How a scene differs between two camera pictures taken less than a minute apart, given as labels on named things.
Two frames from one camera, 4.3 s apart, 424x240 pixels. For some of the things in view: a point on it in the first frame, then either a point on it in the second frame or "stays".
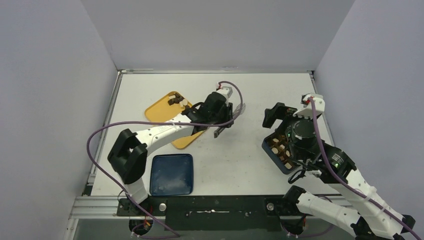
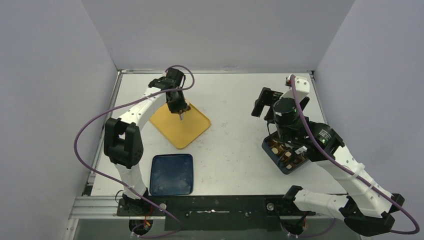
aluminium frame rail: x=101 y=207 stays
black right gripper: x=279 y=117 → x=283 y=145
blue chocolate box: x=277 y=147 stays
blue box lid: x=171 y=175 stays
